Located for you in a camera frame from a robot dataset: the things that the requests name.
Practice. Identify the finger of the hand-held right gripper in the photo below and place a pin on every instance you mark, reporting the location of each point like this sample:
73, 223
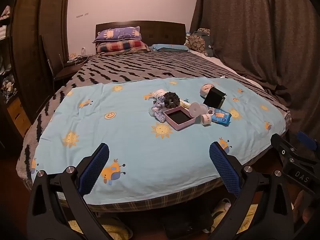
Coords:
307, 140
282, 147

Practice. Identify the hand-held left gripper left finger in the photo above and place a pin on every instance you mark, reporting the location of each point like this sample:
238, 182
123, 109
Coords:
96, 165

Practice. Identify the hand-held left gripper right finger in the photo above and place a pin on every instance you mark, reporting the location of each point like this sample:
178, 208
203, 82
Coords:
223, 170

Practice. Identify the grey plush doll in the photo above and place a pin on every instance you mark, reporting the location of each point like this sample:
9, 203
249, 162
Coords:
206, 88

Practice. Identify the person's right hand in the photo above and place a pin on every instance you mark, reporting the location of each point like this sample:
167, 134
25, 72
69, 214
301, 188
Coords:
303, 206

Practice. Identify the light blue printed sheet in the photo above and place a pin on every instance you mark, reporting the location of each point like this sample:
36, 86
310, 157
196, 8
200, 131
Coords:
125, 135

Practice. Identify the blue wipes packet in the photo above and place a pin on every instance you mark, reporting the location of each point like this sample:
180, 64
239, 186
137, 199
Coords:
221, 117

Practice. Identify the white tape roll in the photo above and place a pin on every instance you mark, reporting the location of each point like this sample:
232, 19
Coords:
206, 119

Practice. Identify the pink square box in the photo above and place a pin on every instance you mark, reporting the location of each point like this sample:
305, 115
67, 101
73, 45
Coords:
185, 125

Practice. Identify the clear plastic container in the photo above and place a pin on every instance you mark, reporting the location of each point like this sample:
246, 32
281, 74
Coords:
196, 110

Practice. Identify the black box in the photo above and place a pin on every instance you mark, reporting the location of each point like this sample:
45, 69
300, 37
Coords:
213, 97

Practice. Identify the white yellow tube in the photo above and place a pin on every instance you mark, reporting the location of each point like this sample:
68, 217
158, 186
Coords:
185, 103

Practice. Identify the blue white cloth scrunchie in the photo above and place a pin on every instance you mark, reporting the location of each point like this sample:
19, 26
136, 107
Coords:
157, 111

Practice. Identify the black scrunchie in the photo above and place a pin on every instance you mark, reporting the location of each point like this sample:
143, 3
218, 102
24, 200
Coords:
166, 100

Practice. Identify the white yarn bundle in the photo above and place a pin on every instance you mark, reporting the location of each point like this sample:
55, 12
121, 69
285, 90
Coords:
158, 93

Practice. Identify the dark wooden nightstand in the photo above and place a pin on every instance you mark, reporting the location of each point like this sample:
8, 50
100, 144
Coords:
65, 70

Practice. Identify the grey black striped blanket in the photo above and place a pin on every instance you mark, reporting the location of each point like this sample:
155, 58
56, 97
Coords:
150, 67

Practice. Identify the grey curtain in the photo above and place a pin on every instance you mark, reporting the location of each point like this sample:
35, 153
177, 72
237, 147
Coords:
262, 30

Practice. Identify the plaid pillow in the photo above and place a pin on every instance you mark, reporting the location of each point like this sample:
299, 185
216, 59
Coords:
120, 46

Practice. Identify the brown patterned cushion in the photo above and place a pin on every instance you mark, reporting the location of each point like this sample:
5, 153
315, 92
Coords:
197, 43

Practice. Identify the blue printed pillow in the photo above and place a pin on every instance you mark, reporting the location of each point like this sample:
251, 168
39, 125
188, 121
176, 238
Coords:
117, 33

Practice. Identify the light blue pillow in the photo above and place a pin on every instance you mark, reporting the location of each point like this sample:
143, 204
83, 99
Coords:
167, 47

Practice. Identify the open shelf unit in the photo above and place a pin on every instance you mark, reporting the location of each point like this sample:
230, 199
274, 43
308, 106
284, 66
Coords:
7, 62

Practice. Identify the dark wooden headboard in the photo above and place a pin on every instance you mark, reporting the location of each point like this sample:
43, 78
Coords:
162, 32

